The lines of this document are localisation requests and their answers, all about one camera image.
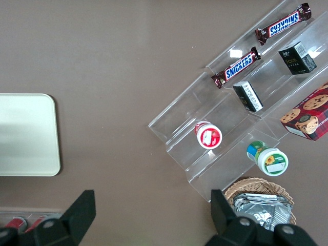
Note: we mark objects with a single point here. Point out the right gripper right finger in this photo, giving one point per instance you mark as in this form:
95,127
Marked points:
221,212

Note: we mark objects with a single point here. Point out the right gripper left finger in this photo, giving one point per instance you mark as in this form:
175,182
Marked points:
79,215

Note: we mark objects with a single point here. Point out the light tan wicker basket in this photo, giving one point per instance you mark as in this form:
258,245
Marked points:
256,183

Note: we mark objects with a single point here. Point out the cream plastic tray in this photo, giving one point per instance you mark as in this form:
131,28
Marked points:
25,133

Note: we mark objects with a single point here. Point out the silver foil packet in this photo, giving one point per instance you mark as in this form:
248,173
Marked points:
264,207

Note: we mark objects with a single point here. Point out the clear acrylic bottle rack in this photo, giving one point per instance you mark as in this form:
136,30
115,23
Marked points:
30,212

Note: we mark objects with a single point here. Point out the green lid sunflower jar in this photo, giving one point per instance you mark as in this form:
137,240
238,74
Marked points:
271,160

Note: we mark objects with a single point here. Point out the red lid white jar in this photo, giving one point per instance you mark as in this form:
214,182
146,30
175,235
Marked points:
208,137

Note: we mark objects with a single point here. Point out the clear acrylic stepped shelf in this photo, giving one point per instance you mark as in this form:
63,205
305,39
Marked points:
179,123

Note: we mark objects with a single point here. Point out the small black carton box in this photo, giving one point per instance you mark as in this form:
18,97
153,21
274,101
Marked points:
294,61
247,96

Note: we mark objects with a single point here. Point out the red cookie box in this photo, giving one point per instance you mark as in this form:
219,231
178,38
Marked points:
310,112

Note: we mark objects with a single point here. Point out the Snickers chocolate bar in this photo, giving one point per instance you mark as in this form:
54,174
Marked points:
238,67
284,24

